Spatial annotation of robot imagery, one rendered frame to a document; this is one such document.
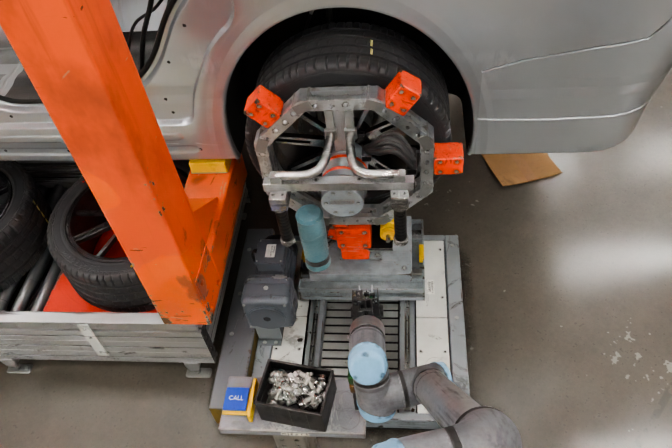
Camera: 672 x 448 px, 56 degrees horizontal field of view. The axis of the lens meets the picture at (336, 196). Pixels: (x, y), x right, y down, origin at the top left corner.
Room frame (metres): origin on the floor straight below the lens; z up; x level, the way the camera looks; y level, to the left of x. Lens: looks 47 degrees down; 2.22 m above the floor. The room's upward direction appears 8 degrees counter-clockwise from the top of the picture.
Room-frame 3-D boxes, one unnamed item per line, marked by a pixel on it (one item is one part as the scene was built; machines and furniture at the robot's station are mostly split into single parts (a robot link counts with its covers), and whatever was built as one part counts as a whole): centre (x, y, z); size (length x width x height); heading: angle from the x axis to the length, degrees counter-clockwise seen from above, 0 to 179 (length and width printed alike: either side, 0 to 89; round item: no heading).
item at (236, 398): (0.89, 0.38, 0.47); 0.07 x 0.07 x 0.02; 80
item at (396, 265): (1.61, -0.08, 0.32); 0.40 x 0.30 x 0.28; 80
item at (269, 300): (1.46, 0.27, 0.26); 0.42 x 0.18 x 0.35; 170
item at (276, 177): (1.33, 0.07, 1.03); 0.19 x 0.18 x 0.11; 170
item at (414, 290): (1.61, -0.08, 0.13); 0.50 x 0.36 x 0.10; 80
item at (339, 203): (1.37, -0.03, 0.85); 0.21 x 0.14 x 0.14; 170
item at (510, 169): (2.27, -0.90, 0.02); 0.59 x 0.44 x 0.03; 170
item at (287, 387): (0.86, 0.19, 0.51); 0.20 x 0.14 x 0.13; 71
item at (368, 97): (1.44, -0.05, 0.85); 0.54 x 0.07 x 0.54; 80
